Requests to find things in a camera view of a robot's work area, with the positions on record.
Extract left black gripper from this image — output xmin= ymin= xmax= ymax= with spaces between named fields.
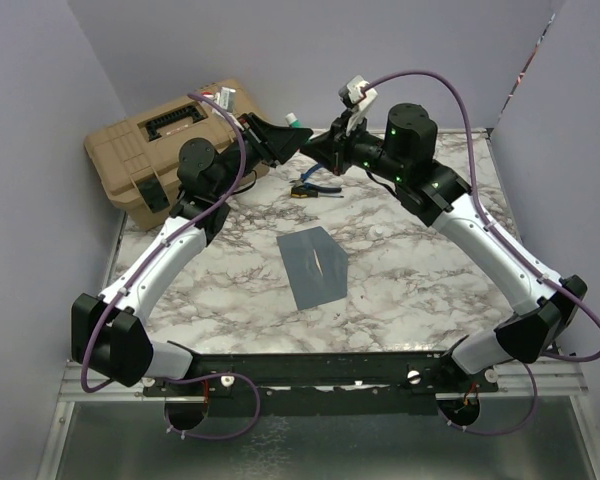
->
xmin=212 ymin=112 xmax=313 ymax=199

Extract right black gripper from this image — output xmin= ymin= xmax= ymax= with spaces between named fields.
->
xmin=303 ymin=109 xmax=408 ymax=184

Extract green white glue stick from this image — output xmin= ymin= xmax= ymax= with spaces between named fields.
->
xmin=285 ymin=112 xmax=301 ymax=128

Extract grey paper envelope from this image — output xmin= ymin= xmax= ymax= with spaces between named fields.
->
xmin=276 ymin=226 xmax=348 ymax=310

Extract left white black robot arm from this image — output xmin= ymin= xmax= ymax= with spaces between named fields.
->
xmin=70 ymin=113 xmax=313 ymax=395

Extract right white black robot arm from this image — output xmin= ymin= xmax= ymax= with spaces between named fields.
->
xmin=301 ymin=103 xmax=587 ymax=391

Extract tan plastic toolbox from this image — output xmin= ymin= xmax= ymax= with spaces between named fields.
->
xmin=84 ymin=96 xmax=235 ymax=230

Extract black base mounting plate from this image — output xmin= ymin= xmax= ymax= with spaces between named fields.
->
xmin=143 ymin=351 xmax=498 ymax=417

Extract blue handled pliers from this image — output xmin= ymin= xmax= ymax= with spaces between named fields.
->
xmin=290 ymin=164 xmax=323 ymax=185

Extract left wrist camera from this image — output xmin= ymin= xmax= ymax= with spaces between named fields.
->
xmin=215 ymin=86 xmax=237 ymax=113

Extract aluminium frame rail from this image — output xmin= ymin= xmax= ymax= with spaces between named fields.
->
xmin=59 ymin=359 xmax=589 ymax=404

